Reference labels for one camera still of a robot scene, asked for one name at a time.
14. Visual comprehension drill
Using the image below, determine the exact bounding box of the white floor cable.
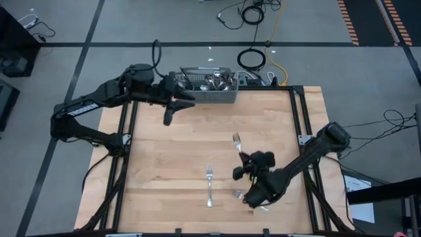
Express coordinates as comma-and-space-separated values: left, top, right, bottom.
16, 13, 39, 30

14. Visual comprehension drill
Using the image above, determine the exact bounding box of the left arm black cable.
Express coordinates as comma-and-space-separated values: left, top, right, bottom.
151, 39, 166, 80

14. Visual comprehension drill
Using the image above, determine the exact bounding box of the grey plastic silverware basket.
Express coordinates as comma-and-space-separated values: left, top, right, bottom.
173, 67, 239, 104

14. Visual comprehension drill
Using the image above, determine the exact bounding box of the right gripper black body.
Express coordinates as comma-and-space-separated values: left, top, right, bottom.
232, 150, 277, 181

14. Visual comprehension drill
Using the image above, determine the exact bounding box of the silver fork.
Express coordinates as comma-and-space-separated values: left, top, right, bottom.
232, 189, 269, 213
205, 163, 214, 209
232, 132, 243, 154

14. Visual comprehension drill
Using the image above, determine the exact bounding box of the grey pole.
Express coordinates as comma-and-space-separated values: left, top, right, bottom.
414, 103, 421, 155

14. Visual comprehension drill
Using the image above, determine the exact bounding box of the black cabinet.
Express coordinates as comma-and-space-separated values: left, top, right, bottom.
0, 5, 42, 78

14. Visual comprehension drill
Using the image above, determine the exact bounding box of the black case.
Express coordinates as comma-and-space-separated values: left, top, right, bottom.
0, 78, 20, 132

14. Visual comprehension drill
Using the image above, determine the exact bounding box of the black desk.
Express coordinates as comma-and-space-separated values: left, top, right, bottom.
345, 176, 421, 205

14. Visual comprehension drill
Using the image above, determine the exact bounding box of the yellow floor cable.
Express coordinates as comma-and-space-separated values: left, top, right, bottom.
264, 0, 289, 88

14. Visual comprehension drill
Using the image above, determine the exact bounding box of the black cable coil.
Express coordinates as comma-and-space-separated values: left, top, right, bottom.
240, 4, 265, 26
236, 47, 267, 72

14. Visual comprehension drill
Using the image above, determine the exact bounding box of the black power box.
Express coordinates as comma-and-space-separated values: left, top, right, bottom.
236, 74, 264, 88

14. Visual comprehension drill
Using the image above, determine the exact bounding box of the thin black floor cable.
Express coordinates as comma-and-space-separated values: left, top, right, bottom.
216, 0, 246, 31

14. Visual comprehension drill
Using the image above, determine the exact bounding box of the silver table knife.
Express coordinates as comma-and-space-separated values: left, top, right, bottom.
179, 67, 195, 92

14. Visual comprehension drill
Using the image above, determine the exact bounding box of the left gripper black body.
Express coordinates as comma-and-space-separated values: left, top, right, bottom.
153, 71, 179, 127

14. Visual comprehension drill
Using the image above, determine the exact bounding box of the white paper sheet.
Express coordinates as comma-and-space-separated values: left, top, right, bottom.
343, 175, 376, 224

